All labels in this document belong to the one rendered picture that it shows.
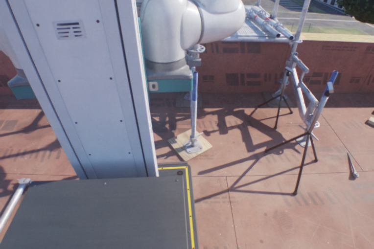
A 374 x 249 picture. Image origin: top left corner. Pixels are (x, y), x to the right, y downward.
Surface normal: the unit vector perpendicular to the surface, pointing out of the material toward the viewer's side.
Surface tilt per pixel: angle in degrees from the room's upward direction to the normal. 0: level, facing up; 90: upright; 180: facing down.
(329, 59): 90
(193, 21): 78
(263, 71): 90
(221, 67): 90
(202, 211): 0
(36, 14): 90
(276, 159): 0
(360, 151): 0
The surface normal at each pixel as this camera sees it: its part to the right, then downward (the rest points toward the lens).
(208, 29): 0.36, 0.59
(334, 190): 0.00, -0.79
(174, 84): 0.07, 0.61
